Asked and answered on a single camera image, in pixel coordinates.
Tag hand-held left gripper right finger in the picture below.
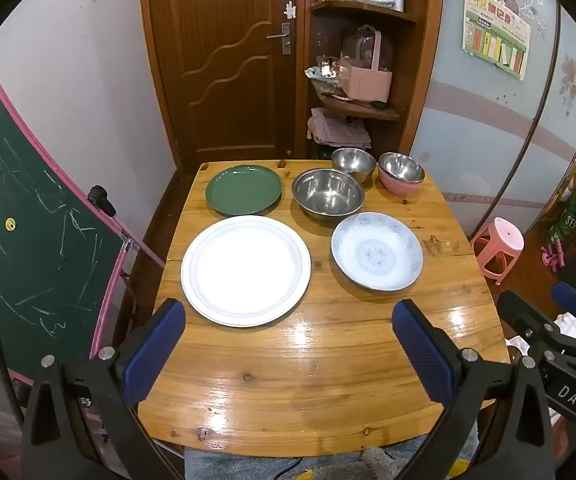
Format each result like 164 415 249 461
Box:
391 299 555 480

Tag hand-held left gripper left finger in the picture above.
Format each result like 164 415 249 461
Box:
20 298 187 480

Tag blue patterned white bowl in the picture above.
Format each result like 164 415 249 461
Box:
331 212 424 292

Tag large white plate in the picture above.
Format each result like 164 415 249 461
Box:
181 215 312 328

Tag green plate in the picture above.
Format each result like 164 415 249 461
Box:
205 164 283 216

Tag large steel bowl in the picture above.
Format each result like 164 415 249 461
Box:
291 168 365 222

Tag small steel bowl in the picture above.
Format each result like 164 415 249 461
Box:
378 152 425 184

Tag medium steel bowl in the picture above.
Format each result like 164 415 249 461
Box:
331 147 377 184

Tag pink toy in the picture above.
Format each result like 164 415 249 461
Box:
540 240 567 274

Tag pink plastic stool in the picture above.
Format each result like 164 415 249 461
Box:
469 217 526 280

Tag green bag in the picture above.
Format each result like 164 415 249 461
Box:
548 192 576 247

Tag pale blue sliding wardrobe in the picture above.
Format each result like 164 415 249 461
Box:
410 0 576 213

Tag folded pink clothes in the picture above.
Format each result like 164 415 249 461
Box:
308 110 373 150

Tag pink basket with clear lid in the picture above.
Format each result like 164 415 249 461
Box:
339 25 394 103

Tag wooden corner shelf cabinet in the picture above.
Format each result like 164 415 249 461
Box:
303 0 446 162

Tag brown wooden door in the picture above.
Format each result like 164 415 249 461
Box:
145 0 309 162

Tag crumpled shiny wrapper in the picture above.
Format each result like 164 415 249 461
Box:
305 57 341 82

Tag green chalkboard easel pink frame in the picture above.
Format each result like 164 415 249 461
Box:
0 74 166 391

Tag wall poster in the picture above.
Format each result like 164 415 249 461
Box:
462 0 533 81

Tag metal door handle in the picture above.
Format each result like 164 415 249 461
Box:
266 22 293 56

